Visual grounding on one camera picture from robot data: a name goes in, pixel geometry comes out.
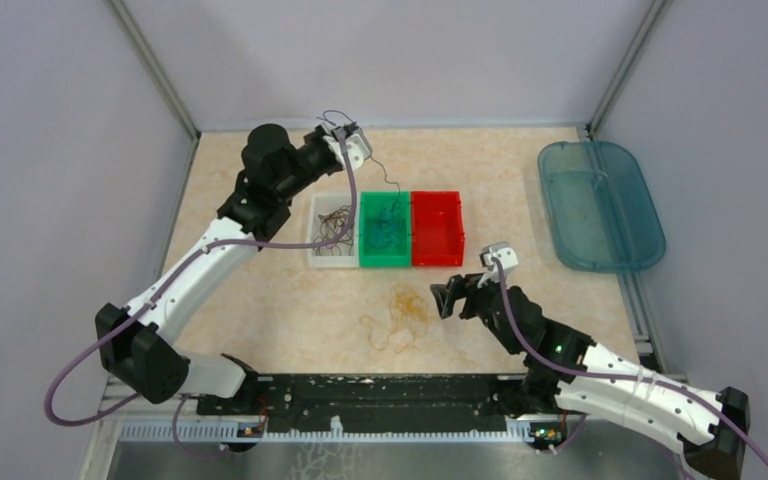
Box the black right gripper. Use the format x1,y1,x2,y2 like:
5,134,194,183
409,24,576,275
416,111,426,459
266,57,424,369
430,266,520,355

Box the coloured cable bundle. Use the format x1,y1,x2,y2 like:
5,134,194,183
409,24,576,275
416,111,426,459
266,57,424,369
358,283,435,356

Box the brown cable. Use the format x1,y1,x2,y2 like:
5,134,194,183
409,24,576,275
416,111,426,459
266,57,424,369
311,203,359,258

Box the dark blue cable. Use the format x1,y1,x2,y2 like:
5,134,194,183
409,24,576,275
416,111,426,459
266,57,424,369
317,109,404,217

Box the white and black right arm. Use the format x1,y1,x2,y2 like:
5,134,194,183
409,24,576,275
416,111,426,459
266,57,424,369
430,274,750,479

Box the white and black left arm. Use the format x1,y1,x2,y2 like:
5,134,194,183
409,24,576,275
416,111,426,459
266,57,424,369
95,123,372,414

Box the white plastic bin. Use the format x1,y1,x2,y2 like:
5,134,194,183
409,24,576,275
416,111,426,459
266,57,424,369
306,193,359,269

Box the red plastic bin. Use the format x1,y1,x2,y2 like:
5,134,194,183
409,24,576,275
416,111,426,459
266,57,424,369
410,191,465,267

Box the green plastic bin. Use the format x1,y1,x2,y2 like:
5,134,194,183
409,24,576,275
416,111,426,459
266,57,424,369
357,191,412,268

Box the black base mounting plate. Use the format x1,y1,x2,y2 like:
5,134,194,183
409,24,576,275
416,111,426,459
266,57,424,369
197,372,591,435

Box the teal transparent plastic basin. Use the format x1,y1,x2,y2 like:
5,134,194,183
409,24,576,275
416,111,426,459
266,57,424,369
537,141,666,273

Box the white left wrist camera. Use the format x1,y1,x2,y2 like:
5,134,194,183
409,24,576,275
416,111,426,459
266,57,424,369
324,125,373,171

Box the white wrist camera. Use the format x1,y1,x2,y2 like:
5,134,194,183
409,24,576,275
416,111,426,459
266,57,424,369
478,241,519,287
324,125,373,171

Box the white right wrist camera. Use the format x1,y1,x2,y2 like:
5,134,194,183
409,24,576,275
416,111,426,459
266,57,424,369
478,241,519,287

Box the right aluminium frame post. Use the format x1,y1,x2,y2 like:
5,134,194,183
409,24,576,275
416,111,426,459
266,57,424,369
584,0,673,141

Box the white slotted cable duct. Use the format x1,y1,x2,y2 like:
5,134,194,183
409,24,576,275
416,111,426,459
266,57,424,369
119,420,534,444

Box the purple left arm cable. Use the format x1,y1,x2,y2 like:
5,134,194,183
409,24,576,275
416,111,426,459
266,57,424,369
43,135,360,462

